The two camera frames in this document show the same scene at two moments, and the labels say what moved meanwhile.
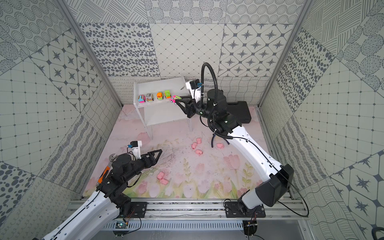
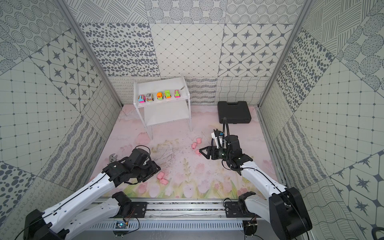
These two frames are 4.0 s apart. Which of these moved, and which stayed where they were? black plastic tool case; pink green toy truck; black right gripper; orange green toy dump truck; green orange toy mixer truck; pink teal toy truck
Moved: black right gripper; pink green toy truck
Stayed: pink teal toy truck; orange green toy dump truck; green orange toy mixer truck; black plastic tool case
